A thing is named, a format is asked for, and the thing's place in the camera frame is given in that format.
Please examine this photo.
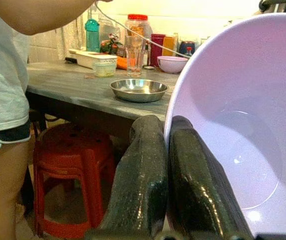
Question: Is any white slicer box red label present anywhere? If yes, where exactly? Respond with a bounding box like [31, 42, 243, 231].
[68, 48, 119, 70]

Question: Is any teal water bottle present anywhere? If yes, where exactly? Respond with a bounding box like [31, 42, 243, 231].
[85, 18, 101, 53]

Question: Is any small pale lidded container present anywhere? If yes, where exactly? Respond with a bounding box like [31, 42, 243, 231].
[92, 61, 117, 78]

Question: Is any white charging cable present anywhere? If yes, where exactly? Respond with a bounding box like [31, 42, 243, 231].
[94, 1, 192, 59]

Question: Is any green snack packet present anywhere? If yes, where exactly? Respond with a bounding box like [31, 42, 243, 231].
[99, 33, 124, 56]

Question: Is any clear drinking glass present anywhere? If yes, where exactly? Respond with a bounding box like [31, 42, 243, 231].
[124, 35, 147, 77]

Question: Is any person in white shirt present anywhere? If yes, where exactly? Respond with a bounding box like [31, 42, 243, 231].
[0, 0, 33, 240]

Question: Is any maroon canister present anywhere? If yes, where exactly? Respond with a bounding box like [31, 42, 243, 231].
[149, 33, 166, 68]

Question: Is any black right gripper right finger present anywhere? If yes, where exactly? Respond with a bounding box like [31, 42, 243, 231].
[167, 115, 255, 240]

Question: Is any clear jar red lid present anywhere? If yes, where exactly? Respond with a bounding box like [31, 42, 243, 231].
[125, 14, 153, 51]

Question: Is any red plastic stool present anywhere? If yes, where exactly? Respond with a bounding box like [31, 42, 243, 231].
[32, 123, 116, 238]

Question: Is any shallow stainless steel bowl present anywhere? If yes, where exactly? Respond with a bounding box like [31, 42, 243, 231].
[109, 78, 170, 103]

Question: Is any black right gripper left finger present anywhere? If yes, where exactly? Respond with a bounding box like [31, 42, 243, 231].
[85, 114, 170, 240]

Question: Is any small sauce bottle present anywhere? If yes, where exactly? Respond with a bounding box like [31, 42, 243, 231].
[144, 43, 151, 67]

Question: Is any purple plastic bowl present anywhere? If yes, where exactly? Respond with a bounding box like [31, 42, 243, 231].
[156, 55, 189, 74]
[163, 12, 286, 240]

